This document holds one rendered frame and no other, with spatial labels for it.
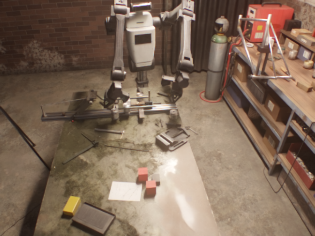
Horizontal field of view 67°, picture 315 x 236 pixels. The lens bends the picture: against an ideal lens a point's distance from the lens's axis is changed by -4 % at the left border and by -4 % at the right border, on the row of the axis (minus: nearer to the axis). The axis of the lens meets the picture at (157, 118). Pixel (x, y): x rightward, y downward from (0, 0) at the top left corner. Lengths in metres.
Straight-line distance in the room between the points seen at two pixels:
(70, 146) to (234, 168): 1.66
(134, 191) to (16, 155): 2.00
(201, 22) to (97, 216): 3.33
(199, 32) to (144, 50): 2.01
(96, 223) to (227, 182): 1.59
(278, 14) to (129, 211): 2.85
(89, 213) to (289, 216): 1.75
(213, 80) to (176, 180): 2.31
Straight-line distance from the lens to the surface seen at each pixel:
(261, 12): 3.28
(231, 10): 4.06
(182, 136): 1.49
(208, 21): 4.03
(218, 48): 3.23
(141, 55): 2.14
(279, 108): 2.48
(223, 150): 2.78
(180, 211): 1.16
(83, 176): 1.33
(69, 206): 1.20
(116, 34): 1.51
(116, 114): 1.58
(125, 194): 1.22
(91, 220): 1.14
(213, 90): 3.48
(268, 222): 2.33
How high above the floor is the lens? 1.86
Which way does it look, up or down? 36 degrees down
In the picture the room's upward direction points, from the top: straight up
